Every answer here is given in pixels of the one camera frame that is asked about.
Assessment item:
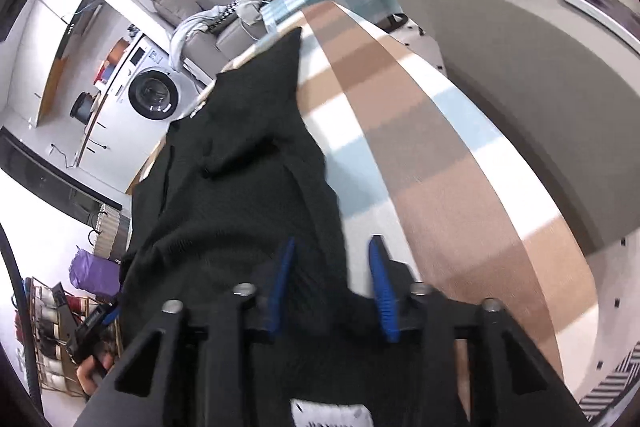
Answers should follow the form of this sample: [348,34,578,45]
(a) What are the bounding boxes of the white flat scale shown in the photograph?
[557,0,640,52]

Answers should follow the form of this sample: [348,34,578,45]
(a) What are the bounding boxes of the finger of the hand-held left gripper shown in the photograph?
[96,301,122,333]

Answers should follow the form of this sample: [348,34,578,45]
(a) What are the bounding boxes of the person's left hand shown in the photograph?
[77,353,116,395]

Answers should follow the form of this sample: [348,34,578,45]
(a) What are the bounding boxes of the dark glass door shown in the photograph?
[0,129,123,228]

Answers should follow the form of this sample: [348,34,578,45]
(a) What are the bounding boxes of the beige bedside cabinet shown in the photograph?
[410,0,640,258]

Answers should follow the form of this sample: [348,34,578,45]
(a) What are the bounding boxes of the houndstooth cushion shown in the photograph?
[210,0,241,35]

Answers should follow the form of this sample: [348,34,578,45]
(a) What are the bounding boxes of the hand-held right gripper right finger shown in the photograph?
[369,235,591,427]

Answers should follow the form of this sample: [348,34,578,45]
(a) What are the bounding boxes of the brown blue plaid tablecloth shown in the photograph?
[125,0,601,427]

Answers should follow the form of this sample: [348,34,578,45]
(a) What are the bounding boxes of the black white striped cloth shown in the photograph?
[577,342,640,425]

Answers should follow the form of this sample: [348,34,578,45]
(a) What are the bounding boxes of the wooden shoe rack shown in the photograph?
[15,277,123,398]

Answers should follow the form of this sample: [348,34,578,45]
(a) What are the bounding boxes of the white wall cabinets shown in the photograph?
[15,0,103,128]

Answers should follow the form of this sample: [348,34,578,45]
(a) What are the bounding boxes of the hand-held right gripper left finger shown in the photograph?
[75,236,301,427]

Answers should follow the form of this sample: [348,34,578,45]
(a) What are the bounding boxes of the white washing machine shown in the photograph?
[107,34,207,124]

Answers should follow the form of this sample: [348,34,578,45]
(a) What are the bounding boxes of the range hood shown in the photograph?
[55,0,104,60]

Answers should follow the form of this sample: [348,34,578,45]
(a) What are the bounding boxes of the grey sofa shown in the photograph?
[152,0,281,80]

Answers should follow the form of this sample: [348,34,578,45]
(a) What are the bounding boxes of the orange cooking pot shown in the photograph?
[106,38,132,66]

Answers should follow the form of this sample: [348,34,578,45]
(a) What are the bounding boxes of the white base cabinets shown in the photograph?
[75,57,171,192]

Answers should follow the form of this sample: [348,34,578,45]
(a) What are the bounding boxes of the black cooking pot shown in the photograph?
[70,92,99,124]

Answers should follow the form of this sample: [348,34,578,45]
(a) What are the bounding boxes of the woven laundry basket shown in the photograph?
[92,207,132,260]

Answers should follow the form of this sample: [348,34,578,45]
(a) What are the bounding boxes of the grey garment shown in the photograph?
[235,0,296,25]

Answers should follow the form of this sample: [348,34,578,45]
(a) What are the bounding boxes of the black knit sweater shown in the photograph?
[119,27,471,427]

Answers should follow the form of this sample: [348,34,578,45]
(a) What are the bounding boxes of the purple plastic bag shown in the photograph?
[70,247,124,303]

